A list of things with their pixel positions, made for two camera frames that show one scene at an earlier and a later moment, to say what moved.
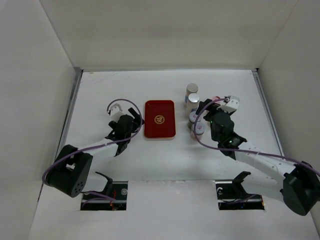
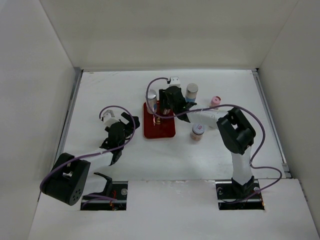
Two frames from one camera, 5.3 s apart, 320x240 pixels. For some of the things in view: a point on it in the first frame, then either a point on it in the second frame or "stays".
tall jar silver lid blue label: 191,88 stays
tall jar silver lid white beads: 193,100 to 153,99
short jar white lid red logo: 199,128 stays
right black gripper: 211,106 to 162,96
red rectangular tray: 159,121 stays
